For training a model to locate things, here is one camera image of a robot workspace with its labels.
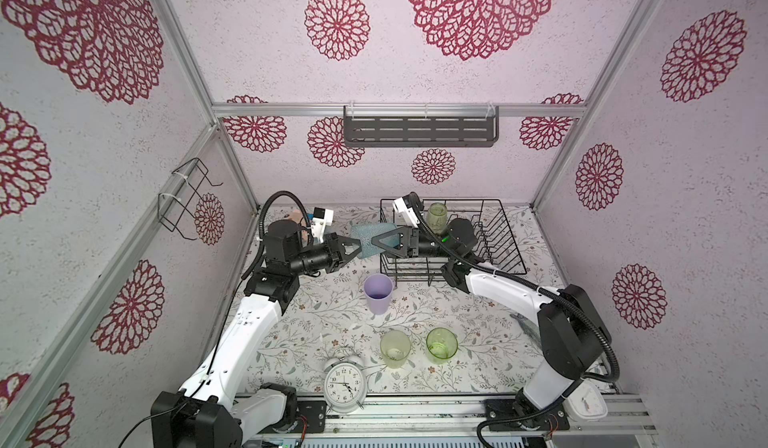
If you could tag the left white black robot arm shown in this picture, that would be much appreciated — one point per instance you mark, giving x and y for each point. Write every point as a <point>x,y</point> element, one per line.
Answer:
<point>204,411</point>

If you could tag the white square timer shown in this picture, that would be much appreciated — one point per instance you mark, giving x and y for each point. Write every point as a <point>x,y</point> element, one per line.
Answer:
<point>586,403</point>

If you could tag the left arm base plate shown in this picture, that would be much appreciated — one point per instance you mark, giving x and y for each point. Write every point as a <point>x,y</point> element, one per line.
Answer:
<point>305,415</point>

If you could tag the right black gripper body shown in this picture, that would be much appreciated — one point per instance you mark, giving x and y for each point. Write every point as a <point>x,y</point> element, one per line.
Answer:
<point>429,246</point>

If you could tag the purple plastic cup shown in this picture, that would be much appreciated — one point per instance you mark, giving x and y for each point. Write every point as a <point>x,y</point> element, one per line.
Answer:
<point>378,289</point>

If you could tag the pale yellow-green cup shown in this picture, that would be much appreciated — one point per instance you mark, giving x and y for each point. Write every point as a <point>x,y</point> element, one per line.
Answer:
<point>395,347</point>

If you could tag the green sponge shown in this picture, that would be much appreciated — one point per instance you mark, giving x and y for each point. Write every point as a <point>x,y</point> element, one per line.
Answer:
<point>528,327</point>

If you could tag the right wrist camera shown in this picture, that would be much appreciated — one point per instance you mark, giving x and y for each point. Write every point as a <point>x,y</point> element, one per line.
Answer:
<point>404,209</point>

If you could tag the black wire wall holder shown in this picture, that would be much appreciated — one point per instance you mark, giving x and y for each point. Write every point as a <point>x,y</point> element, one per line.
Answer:
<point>174,206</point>

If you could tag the plush doll toy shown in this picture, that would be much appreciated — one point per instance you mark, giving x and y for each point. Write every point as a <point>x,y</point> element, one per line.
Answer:
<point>297,216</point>

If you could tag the teal translucent cup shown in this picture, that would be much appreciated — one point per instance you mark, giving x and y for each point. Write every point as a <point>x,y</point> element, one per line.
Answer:
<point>365,233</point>

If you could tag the black wire dish rack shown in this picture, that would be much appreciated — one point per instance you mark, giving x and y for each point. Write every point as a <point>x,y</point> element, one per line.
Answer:
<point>486,233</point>

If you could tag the tall green translucent cup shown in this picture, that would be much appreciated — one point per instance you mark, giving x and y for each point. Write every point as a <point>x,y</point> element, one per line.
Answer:
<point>437,218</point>

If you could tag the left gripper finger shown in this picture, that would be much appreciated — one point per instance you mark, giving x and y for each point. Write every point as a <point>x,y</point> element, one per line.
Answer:
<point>346,257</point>
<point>348,244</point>

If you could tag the bright green cup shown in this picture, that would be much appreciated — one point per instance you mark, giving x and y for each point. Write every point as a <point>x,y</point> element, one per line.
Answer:
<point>441,345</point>

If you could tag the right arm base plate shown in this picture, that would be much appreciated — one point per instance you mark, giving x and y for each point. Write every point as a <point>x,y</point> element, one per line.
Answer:
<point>518,414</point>

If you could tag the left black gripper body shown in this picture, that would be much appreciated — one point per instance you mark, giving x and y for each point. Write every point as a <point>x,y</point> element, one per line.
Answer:
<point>317,259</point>

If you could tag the grey slotted wall shelf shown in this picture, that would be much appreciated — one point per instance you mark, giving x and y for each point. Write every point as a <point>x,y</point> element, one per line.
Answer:
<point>424,131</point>

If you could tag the white twin-bell alarm clock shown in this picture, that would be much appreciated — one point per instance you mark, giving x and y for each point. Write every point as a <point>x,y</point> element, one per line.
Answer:
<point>345,384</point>

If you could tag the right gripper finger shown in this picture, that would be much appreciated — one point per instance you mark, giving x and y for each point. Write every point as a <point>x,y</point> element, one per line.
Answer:
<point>398,251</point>
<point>390,234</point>

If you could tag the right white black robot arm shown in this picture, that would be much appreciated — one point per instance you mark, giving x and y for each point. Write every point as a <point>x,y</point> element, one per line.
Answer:
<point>574,341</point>

